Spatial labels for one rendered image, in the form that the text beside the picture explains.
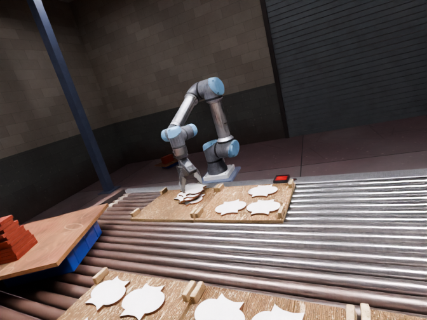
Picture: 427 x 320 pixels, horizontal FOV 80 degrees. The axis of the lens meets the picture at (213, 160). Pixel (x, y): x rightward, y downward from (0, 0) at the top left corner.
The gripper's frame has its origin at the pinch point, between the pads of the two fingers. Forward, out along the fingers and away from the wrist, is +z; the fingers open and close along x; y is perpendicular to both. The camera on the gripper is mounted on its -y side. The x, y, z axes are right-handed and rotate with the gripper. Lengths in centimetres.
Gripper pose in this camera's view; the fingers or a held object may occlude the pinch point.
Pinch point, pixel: (193, 188)
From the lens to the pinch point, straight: 143.7
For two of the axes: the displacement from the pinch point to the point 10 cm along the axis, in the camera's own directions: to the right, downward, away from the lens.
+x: -8.4, 3.5, -4.1
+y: -4.8, -1.2, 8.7
